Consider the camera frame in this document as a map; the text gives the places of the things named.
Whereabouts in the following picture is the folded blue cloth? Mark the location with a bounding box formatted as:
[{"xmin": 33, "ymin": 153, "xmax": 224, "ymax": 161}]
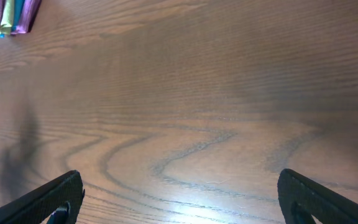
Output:
[{"xmin": 0, "ymin": 0, "xmax": 25, "ymax": 38}]

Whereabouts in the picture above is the folded purple cloth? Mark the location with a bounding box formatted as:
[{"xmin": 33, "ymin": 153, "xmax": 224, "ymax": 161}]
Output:
[{"xmin": 11, "ymin": 0, "xmax": 42, "ymax": 35}]

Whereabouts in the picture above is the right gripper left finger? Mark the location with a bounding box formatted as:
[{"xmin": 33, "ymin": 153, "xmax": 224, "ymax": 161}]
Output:
[{"xmin": 0, "ymin": 170, "xmax": 85, "ymax": 224}]

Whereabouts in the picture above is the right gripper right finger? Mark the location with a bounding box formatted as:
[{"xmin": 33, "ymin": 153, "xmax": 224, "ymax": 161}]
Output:
[{"xmin": 277, "ymin": 169, "xmax": 358, "ymax": 224}]

